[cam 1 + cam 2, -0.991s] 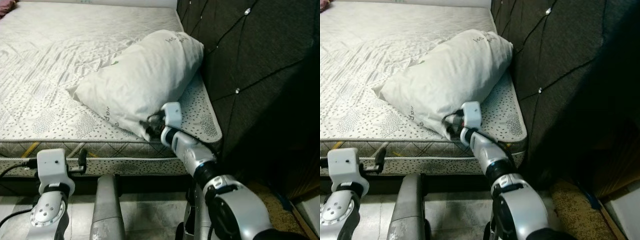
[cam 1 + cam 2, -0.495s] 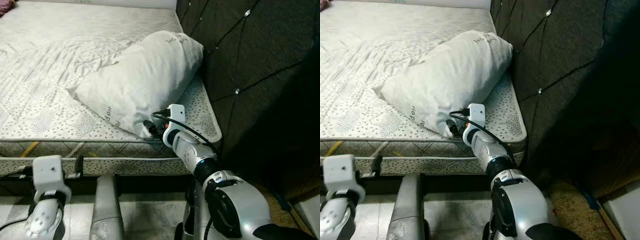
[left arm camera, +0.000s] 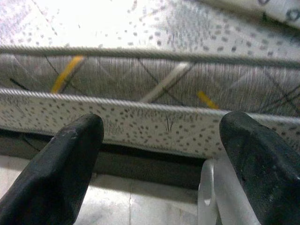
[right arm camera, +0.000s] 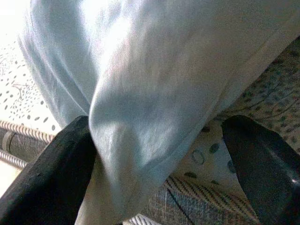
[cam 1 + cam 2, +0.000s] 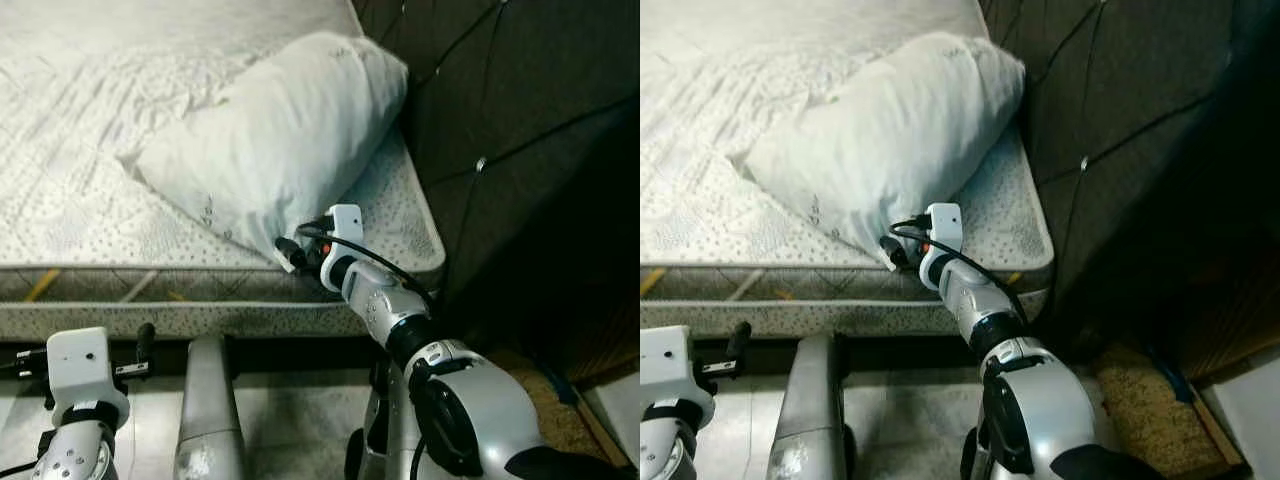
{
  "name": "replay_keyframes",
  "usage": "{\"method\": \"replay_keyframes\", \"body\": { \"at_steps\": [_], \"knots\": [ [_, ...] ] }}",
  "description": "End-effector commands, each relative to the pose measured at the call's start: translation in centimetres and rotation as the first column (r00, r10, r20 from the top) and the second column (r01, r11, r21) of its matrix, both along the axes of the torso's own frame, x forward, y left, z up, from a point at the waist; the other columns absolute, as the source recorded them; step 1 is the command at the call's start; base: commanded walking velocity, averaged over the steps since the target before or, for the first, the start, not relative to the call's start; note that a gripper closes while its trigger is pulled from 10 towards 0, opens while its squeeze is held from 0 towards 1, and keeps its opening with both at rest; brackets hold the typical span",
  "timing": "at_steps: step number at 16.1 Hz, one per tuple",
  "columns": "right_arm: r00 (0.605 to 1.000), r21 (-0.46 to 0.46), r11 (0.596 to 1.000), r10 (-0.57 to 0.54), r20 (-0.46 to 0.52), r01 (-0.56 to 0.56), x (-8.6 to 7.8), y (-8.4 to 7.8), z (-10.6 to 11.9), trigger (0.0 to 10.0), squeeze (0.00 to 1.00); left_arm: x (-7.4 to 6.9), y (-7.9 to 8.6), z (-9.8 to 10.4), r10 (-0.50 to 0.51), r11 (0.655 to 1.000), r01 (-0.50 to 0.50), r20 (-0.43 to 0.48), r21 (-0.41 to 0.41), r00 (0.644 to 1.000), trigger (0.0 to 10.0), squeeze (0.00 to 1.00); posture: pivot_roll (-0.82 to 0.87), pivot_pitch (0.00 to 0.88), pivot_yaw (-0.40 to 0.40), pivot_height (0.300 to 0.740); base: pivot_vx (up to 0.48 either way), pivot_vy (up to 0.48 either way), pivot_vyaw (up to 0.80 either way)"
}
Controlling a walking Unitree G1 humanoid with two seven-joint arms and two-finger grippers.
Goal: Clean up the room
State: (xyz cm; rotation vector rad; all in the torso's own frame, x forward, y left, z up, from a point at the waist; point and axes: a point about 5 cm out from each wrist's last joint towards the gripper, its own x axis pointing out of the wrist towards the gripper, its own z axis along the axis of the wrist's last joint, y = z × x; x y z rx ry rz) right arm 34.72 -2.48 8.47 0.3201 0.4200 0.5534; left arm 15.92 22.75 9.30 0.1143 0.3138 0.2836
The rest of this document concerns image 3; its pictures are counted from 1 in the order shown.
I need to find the translucent white plastic piece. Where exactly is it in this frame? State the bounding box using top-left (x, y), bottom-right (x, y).
top-left (196, 159), bottom-right (258, 225)

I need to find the dark bed frame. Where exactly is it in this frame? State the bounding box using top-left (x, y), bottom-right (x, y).
top-left (0, 130), bottom-right (206, 191)

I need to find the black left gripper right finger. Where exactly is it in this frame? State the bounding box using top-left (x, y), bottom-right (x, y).
top-left (219, 111), bottom-right (300, 225)

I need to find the grey quilted mattress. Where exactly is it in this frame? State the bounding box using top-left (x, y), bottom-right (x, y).
top-left (0, 0), bottom-right (300, 162)

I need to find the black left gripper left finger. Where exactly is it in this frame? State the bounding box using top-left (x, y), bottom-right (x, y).
top-left (0, 113), bottom-right (105, 225)

